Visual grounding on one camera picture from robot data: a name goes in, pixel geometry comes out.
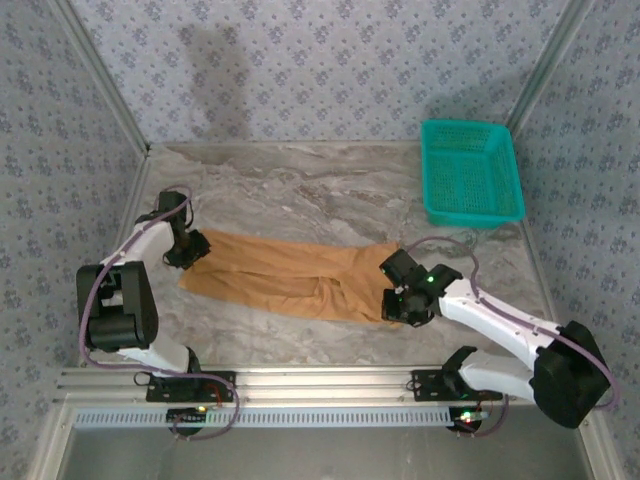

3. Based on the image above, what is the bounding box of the grey slotted cable duct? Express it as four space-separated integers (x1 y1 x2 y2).
73 405 464 430

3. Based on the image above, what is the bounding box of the aluminium frame post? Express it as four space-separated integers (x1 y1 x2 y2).
49 0 154 154
504 0 599 139

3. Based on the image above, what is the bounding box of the tan t-shirt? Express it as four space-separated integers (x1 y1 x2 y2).
178 228 404 326

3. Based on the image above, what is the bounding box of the black controller board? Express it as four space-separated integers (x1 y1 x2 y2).
447 407 491 432
166 407 209 426

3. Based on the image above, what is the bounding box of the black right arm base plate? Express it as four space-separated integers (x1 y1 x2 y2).
410 368 504 403

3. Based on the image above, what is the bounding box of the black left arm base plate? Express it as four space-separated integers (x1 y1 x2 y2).
145 370 237 403

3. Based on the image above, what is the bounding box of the aluminium mounting rail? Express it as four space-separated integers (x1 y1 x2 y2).
55 366 599 404

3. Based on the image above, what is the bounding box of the teal plastic basket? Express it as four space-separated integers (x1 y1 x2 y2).
420 119 526 230

